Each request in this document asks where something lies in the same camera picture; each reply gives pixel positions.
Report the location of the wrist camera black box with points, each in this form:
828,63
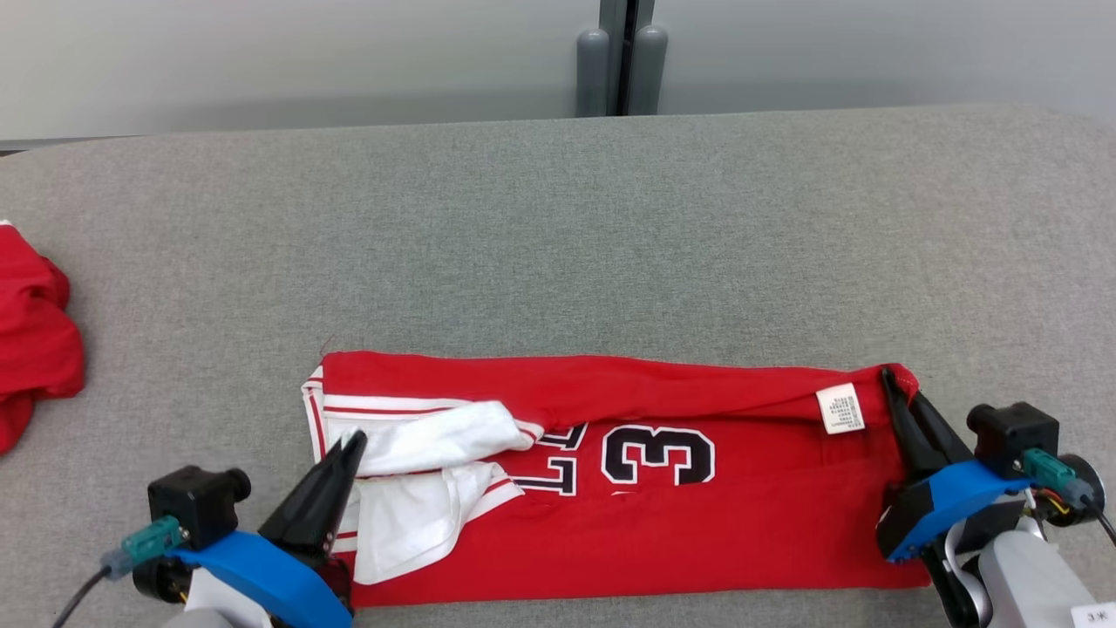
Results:
187,506
1011,436

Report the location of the red shorts white stripe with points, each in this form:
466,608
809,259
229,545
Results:
35,340

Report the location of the grey partition frame post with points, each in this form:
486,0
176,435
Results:
615,52

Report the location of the grey cylinder partition foot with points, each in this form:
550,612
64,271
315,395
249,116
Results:
593,74
649,71

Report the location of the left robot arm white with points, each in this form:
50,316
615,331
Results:
218,602

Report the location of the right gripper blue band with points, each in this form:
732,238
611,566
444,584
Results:
950,501

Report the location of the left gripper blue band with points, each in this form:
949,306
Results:
261,567

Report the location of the red white basketball jersey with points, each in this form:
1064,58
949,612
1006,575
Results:
741,523

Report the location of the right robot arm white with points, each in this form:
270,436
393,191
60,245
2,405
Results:
1029,584

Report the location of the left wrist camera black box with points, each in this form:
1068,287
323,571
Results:
187,506

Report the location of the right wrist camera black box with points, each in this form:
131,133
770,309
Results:
1011,436

